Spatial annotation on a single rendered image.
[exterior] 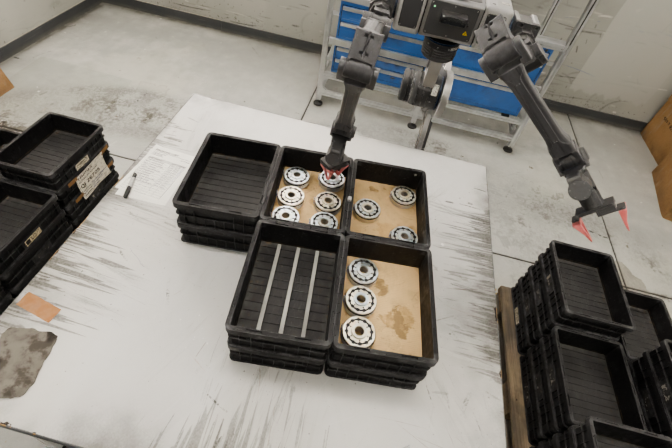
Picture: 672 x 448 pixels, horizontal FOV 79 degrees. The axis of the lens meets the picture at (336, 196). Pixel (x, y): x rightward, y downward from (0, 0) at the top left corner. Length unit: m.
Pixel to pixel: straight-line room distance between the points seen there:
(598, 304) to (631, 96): 2.81
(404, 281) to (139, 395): 0.88
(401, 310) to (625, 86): 3.67
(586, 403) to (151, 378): 1.67
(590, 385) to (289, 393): 1.33
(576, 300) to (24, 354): 2.13
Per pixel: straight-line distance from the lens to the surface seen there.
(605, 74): 4.56
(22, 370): 1.55
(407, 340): 1.36
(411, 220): 1.64
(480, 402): 1.52
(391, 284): 1.44
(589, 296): 2.30
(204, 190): 1.65
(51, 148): 2.53
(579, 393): 2.14
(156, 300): 1.54
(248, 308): 1.34
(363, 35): 1.13
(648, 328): 2.73
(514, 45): 1.16
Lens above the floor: 2.01
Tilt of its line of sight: 46 degrees down
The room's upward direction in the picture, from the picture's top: 12 degrees clockwise
